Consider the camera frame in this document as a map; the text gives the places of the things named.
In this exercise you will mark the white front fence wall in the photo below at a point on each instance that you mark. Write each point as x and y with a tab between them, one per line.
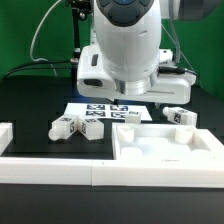
110	173

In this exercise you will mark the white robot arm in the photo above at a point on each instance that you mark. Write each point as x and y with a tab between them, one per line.
125	61

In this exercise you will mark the white fence wall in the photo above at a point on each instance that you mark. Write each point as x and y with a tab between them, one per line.
110	173
6	135

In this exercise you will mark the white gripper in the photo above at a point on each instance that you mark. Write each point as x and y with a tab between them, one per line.
169	84

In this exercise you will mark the white sheet with tags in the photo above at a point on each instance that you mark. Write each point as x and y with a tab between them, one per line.
106	110

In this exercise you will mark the white square tabletop part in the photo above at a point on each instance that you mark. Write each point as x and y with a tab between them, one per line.
163	142

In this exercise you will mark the white left fence wall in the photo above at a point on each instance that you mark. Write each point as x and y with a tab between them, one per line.
6	135

